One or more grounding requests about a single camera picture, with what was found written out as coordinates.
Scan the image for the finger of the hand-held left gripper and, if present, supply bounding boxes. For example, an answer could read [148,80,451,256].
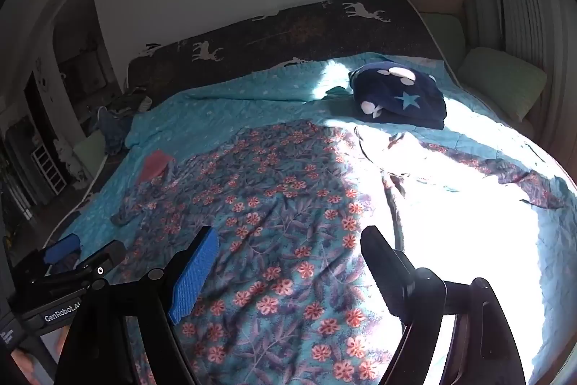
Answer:
[67,241,127,284]
[43,233,82,265]

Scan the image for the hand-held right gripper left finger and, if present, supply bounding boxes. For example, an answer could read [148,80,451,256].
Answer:
[54,225,220,385]

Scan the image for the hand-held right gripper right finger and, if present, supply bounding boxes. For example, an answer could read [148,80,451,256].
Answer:
[361,225,526,385]

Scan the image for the teal floral garment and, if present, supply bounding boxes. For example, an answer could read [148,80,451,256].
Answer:
[110,119,569,385]

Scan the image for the grey clothes pile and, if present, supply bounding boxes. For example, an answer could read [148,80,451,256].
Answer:
[115,89,154,113]

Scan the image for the person's left hand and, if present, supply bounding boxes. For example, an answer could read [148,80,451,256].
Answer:
[13,328,65,384]

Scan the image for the white ladder rack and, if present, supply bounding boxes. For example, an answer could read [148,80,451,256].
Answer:
[31,144,68,195]

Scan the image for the green floor cushion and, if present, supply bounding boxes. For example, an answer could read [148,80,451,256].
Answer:
[74,131,109,178]

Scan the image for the pink folded garment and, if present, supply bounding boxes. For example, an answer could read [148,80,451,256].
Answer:
[137,149,176,184]

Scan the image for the blue jeans pile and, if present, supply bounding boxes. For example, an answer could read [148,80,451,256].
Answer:
[97,105,133,156]

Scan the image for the teal star quilt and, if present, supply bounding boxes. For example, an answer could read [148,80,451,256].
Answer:
[43,51,577,385]

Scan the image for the navy star plush blanket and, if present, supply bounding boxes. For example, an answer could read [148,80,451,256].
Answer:
[349,61,448,130]

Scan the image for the large green pillow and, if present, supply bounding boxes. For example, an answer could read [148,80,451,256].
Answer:
[457,48,547,122]

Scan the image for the small green pillow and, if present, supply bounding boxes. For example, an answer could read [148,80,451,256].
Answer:
[424,13,467,70]

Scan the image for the dark deer-print bed sheet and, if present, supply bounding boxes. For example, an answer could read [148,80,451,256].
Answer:
[45,0,452,244]

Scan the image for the light curtain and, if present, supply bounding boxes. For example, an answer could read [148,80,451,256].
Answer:
[444,0,577,169]

